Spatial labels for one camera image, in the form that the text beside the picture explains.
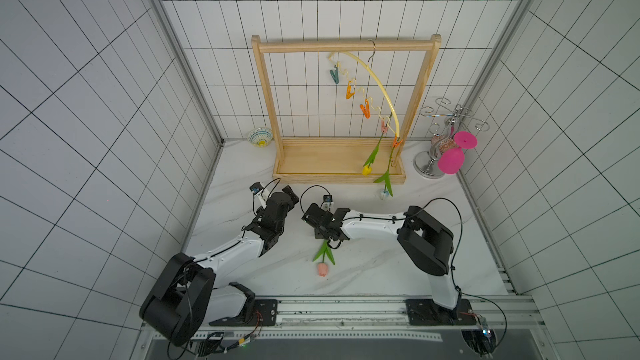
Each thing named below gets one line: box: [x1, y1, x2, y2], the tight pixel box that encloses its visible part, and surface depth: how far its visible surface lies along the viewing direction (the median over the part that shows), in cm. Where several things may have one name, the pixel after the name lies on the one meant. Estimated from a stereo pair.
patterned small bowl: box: [247, 127, 274, 149], surface depth 120 cm
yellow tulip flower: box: [361, 132, 385, 177], surface depth 97 cm
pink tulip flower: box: [312, 239, 336, 277], surface depth 83 cm
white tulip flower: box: [373, 146, 395, 200], surface depth 97 cm
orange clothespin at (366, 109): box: [359, 98, 371, 120], surface depth 87 cm
